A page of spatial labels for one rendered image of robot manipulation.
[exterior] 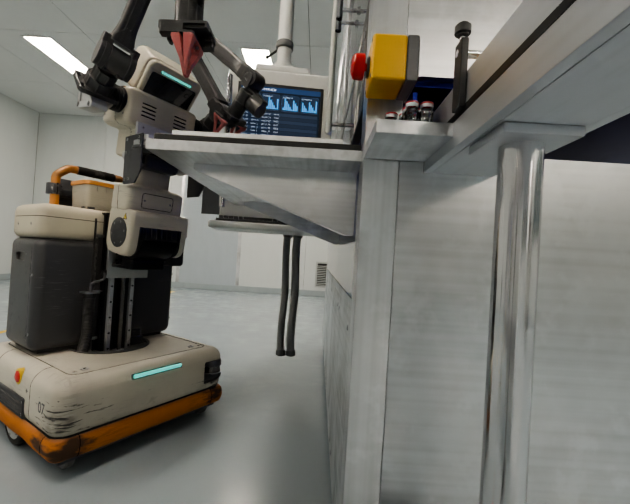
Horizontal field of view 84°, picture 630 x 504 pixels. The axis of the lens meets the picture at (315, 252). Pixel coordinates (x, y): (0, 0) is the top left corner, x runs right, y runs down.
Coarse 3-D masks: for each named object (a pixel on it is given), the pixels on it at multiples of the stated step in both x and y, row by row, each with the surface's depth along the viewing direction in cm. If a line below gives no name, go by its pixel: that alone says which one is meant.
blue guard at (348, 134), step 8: (360, 88) 78; (352, 96) 102; (360, 96) 77; (352, 104) 100; (360, 104) 75; (352, 112) 98; (352, 120) 96; (352, 128) 94; (344, 136) 132; (352, 136) 92
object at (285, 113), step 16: (256, 64) 166; (240, 80) 164; (272, 80) 165; (288, 80) 166; (304, 80) 166; (320, 80) 167; (272, 96) 165; (288, 96) 165; (304, 96) 166; (320, 96) 167; (272, 112) 165; (288, 112) 165; (304, 112) 166; (320, 112) 167; (256, 128) 164; (272, 128) 165; (288, 128) 165; (304, 128) 166; (320, 128) 167; (224, 208) 163; (240, 208) 163
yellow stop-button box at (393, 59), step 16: (384, 48) 54; (400, 48) 54; (416, 48) 54; (368, 64) 56; (384, 64) 54; (400, 64) 54; (416, 64) 54; (368, 80) 57; (384, 80) 54; (400, 80) 54; (416, 80) 54; (368, 96) 60; (384, 96) 60; (400, 96) 59
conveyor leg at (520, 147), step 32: (512, 128) 39; (544, 128) 39; (576, 128) 39; (512, 160) 41; (544, 160) 42; (512, 192) 41; (512, 224) 41; (512, 256) 41; (512, 288) 41; (512, 320) 41; (512, 352) 40; (512, 384) 40; (512, 416) 40; (512, 448) 40; (480, 480) 43; (512, 480) 40
